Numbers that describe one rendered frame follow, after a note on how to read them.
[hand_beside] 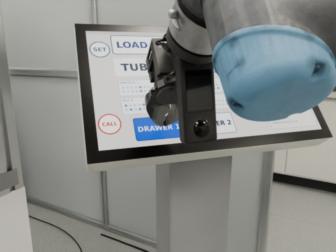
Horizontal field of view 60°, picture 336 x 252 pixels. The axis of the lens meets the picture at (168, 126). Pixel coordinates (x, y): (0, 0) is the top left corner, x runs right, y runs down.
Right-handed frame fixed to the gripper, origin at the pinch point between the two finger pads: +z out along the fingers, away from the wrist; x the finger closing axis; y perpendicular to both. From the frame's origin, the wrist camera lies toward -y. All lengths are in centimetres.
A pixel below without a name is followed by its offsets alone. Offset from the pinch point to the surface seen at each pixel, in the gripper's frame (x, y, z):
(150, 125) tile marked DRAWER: 1.7, 1.3, 2.5
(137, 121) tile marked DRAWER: 3.9, 2.2, 2.5
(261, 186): -67, 1, 76
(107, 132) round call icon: 9.5, 0.6, 2.5
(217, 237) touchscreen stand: -17.3, -18.9, 28.6
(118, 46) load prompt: 5.0, 20.1, 2.5
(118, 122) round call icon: 7.4, 2.4, 2.5
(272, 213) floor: -119, -6, 151
